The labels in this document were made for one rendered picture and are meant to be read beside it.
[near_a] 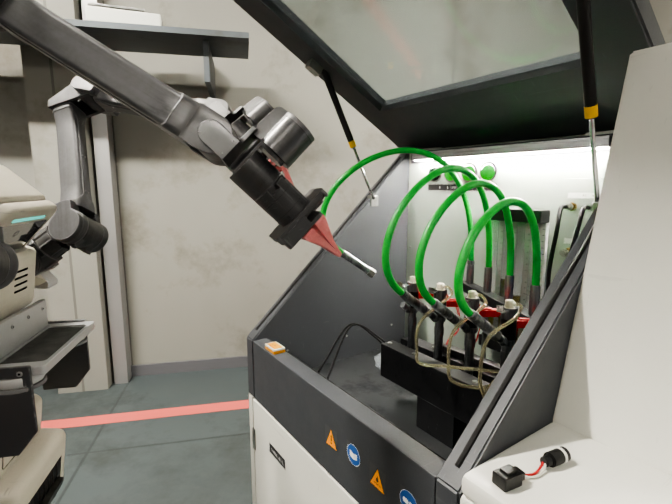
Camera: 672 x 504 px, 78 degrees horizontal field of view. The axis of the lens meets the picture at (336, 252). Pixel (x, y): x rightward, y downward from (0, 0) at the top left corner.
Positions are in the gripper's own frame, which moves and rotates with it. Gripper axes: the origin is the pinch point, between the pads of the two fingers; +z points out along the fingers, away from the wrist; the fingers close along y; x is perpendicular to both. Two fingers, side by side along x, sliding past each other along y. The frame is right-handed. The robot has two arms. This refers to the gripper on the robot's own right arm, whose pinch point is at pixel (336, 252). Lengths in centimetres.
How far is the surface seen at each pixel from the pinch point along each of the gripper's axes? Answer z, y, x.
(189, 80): -71, 50, 245
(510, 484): 27.2, -9.5, -25.5
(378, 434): 24.1, -17.5, -5.1
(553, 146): 25, 51, 10
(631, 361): 35.7, 14.3, -23.0
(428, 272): 44, 22, 47
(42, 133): -105, -36, 238
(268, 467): 37, -47, 36
